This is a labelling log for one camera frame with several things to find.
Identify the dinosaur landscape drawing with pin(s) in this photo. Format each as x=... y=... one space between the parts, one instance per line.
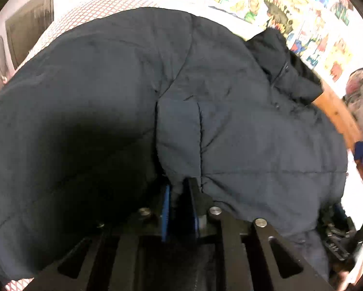
x=284 y=15

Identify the red checkered pillow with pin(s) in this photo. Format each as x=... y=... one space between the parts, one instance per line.
x=87 y=12

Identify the yellow bear drawing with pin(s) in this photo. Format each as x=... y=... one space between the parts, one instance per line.
x=338 y=58

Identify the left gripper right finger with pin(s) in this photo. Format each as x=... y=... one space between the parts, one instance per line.
x=200 y=204

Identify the colourful comic drawing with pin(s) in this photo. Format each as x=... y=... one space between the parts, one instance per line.
x=309 y=40

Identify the dark metal wall door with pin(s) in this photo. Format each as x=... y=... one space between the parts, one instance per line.
x=26 y=26

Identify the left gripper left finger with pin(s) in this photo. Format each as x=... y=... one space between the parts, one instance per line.
x=165 y=213

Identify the wooden bed frame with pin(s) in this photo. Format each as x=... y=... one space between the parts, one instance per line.
x=340 y=116

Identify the black puffer jacket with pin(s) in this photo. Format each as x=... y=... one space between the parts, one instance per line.
x=236 y=115

